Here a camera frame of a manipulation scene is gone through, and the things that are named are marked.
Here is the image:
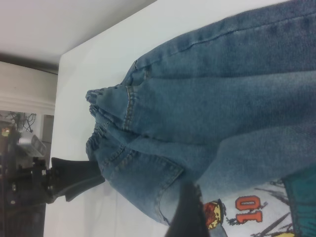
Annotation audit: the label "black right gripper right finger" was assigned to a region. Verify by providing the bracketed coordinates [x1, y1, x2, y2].
[195, 184, 209, 237]

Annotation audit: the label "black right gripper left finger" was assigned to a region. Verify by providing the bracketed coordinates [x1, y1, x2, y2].
[167, 183, 205, 237]

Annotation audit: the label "blue denim pants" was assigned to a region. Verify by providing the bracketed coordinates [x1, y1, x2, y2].
[85, 0, 316, 237]

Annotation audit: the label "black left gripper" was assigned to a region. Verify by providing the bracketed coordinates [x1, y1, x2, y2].
[31, 157, 106, 205]

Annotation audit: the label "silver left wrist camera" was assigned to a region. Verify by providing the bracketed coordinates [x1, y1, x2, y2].
[18, 134, 47, 158]

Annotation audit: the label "tangled black cable bundle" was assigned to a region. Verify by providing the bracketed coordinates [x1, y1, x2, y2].
[6, 111, 38, 134]

